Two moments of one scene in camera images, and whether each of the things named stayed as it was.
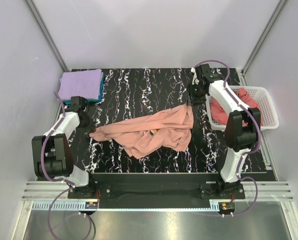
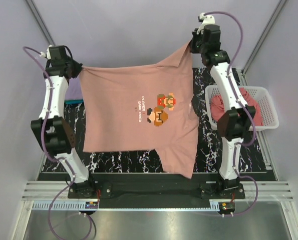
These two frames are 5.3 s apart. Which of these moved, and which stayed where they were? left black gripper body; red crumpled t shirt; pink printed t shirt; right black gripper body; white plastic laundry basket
Moved: right black gripper body; pink printed t shirt; left black gripper body
Stayed: red crumpled t shirt; white plastic laundry basket
